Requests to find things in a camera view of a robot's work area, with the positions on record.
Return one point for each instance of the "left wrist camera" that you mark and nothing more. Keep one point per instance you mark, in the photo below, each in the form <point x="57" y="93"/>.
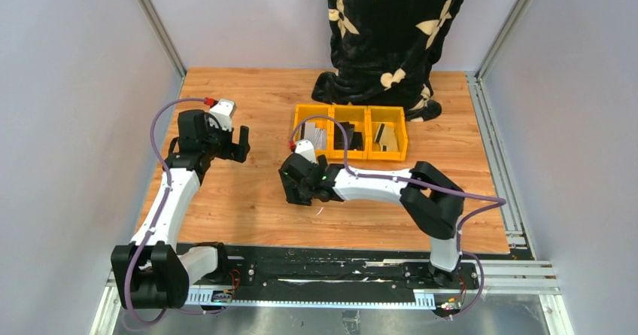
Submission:
<point x="222" y="113"/>

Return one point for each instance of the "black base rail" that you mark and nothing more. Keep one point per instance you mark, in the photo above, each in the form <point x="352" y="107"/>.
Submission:
<point x="331" y="277"/>

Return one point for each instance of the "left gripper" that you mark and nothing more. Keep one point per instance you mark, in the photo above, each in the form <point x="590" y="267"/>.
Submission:
<point x="228" y="141"/>

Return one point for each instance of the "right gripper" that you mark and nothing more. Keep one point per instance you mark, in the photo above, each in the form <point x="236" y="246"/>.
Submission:
<point x="294" y="185"/>

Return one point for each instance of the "left yellow bin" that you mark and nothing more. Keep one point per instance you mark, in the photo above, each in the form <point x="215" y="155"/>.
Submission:
<point x="309" y="112"/>

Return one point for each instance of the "black floral blanket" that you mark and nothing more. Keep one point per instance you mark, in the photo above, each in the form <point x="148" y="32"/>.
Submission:
<point x="383" y="52"/>

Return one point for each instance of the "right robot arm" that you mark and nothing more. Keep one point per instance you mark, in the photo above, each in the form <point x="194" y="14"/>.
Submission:
<point x="426" y="194"/>

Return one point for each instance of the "silver cards in bin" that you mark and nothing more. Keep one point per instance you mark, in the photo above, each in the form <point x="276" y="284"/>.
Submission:
<point x="314" y="132"/>

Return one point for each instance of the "right yellow bin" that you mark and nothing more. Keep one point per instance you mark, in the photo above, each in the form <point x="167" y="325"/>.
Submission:
<point x="394" y="116"/>

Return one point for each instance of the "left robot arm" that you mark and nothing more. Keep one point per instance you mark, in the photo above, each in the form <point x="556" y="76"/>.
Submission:
<point x="148" y="271"/>

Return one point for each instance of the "beige cards in bin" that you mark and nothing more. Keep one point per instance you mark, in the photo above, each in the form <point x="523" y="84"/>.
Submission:
<point x="385" y="138"/>

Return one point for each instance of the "yellow bin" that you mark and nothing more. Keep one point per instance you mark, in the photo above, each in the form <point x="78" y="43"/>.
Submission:
<point x="309" y="112"/>
<point x="394" y="116"/>
<point x="352" y="119"/>

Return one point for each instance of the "middle yellow bin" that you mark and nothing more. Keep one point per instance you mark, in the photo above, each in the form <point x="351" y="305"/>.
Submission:
<point x="352" y="119"/>

